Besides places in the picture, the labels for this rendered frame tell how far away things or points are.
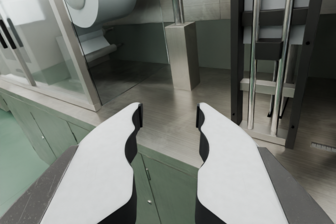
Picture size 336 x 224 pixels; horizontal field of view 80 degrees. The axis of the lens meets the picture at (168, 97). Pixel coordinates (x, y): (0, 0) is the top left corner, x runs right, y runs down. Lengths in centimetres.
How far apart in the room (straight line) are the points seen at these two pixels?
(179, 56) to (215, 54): 28
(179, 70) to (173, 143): 36
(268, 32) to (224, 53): 55
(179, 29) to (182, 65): 14
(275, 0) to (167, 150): 44
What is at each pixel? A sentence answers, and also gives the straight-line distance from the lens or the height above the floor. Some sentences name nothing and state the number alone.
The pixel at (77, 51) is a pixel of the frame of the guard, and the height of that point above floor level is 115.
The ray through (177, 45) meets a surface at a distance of 83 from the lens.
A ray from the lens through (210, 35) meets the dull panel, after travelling 105.
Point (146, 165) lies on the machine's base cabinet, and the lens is 76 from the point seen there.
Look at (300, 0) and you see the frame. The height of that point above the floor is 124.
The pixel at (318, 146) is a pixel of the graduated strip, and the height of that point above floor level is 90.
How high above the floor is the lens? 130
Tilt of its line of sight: 28 degrees down
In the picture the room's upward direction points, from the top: 10 degrees counter-clockwise
